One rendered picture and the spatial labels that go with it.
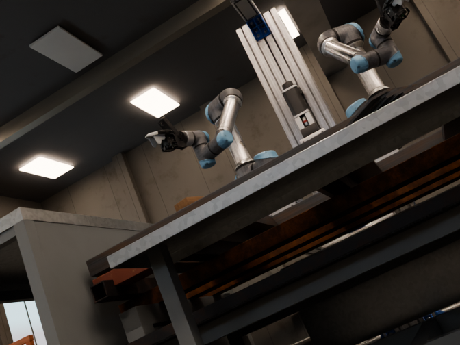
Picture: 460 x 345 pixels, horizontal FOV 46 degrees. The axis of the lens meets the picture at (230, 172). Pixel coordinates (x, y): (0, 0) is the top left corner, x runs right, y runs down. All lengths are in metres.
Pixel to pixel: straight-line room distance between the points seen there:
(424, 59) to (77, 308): 11.31
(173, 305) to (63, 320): 0.39
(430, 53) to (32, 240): 11.40
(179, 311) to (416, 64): 11.39
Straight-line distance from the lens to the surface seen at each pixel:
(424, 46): 12.58
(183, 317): 1.32
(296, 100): 2.76
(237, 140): 2.77
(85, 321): 1.68
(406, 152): 2.06
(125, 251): 1.27
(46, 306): 1.59
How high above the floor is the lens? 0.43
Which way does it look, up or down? 18 degrees up
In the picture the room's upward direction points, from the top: 24 degrees counter-clockwise
